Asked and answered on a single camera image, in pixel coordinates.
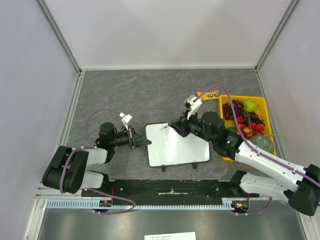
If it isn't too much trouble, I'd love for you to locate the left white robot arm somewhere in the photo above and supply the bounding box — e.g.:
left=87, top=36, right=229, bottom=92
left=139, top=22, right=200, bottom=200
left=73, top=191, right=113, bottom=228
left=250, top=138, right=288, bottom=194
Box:
left=42, top=122, right=152, bottom=197

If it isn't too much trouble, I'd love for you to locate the white paper label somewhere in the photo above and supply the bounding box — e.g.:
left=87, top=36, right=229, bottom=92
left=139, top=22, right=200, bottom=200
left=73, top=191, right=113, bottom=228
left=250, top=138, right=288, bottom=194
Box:
left=144, top=232, right=196, bottom=240

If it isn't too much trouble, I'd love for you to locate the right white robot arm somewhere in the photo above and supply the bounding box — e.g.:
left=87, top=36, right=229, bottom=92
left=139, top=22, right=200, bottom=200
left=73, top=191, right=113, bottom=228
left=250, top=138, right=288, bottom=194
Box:
left=168, top=111, right=320, bottom=217

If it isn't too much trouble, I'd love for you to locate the green lime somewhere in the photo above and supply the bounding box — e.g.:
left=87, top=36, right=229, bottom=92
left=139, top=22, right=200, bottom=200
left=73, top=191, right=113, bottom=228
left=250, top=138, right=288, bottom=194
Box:
left=227, top=127, right=238, bottom=133

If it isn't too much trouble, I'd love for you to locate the purple grape bunch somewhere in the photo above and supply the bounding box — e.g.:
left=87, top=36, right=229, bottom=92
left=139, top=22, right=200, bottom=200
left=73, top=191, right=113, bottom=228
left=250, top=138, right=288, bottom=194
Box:
left=222, top=99, right=245, bottom=120

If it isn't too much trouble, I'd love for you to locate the green netted melon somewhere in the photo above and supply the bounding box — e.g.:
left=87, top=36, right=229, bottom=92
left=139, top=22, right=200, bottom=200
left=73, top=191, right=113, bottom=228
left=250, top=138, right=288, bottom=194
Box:
left=249, top=135, right=275, bottom=154

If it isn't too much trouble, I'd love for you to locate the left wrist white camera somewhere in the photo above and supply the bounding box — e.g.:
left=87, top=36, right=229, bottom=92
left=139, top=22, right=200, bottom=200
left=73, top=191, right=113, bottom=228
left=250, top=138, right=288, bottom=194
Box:
left=119, top=112, right=133, bottom=130

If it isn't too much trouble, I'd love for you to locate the whiteboard metal wire stand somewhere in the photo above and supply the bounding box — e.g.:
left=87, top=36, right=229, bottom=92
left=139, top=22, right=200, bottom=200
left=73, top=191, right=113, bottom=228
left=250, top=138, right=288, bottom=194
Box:
left=161, top=162, right=198, bottom=172

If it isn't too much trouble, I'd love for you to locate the red cherries cluster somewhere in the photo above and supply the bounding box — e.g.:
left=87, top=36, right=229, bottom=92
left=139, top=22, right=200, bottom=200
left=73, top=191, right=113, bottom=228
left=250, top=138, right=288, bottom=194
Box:
left=234, top=114, right=265, bottom=140

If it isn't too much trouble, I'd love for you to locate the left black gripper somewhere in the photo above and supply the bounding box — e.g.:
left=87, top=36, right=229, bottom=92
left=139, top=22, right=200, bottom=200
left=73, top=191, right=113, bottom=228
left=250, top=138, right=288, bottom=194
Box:
left=110, top=125, right=151, bottom=149

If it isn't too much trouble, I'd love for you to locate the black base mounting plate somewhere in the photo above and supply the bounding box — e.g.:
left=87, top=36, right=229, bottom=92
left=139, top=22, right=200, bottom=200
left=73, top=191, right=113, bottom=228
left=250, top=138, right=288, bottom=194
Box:
left=81, top=178, right=261, bottom=206

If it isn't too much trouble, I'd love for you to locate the green pear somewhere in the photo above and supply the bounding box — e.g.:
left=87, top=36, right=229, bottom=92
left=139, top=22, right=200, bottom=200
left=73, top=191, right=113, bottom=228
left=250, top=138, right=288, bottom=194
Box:
left=243, top=99, right=258, bottom=113

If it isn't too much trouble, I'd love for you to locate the white whiteboard black frame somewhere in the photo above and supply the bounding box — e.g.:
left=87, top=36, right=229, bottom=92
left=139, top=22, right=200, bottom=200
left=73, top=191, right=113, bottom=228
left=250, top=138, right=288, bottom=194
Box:
left=145, top=122, right=210, bottom=167

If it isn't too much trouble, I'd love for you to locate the yellow candy packet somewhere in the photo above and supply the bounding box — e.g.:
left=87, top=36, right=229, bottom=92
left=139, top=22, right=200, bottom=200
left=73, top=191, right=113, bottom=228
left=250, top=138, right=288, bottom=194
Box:
left=196, top=90, right=220, bottom=101

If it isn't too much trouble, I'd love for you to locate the yellow plastic fruit tray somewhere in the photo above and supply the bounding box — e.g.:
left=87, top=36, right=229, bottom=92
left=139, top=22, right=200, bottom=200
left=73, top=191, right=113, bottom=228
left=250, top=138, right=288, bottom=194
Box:
left=219, top=94, right=276, bottom=155

